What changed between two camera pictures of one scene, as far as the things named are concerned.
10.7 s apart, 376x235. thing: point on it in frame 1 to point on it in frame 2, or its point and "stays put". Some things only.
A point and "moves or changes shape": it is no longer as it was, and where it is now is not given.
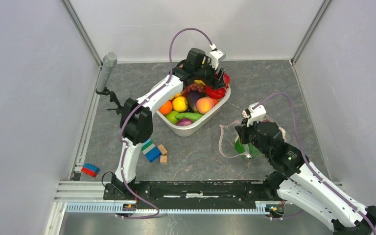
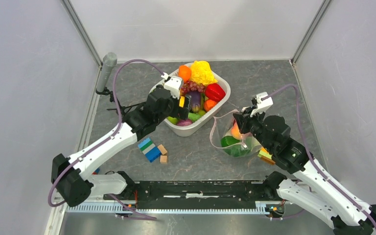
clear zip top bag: x=230 y=141 moves or changes shape
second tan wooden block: x=162 y=149 stays put
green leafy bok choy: x=247 y=150 to x=239 y=150
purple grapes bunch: x=195 y=86 stays put
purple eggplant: x=184 y=122 stays put
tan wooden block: x=163 y=159 stays put
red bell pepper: x=219 y=93 stays put
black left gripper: x=219 y=82 to x=182 y=112
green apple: x=171 y=117 stays put
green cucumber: x=193 y=116 stays put
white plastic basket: x=198 y=125 stays put
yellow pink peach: x=204 y=104 to x=235 y=130
